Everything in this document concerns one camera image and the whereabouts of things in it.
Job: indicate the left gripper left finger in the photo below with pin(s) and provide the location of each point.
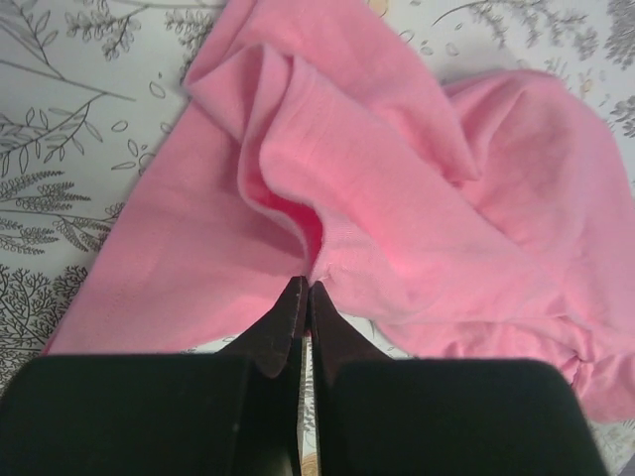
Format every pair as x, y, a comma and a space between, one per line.
231, 412

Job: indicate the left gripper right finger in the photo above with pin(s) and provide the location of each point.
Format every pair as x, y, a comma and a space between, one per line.
382, 416

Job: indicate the pink t shirt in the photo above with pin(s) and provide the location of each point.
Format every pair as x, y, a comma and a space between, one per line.
491, 217

